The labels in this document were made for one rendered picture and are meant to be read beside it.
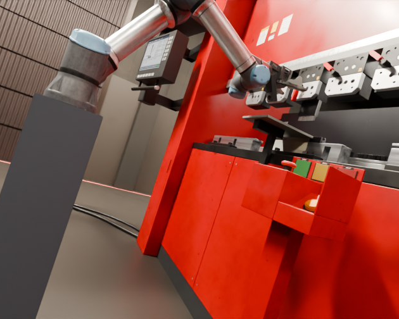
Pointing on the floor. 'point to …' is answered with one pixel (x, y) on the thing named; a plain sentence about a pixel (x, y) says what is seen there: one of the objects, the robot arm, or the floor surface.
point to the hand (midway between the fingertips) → (294, 93)
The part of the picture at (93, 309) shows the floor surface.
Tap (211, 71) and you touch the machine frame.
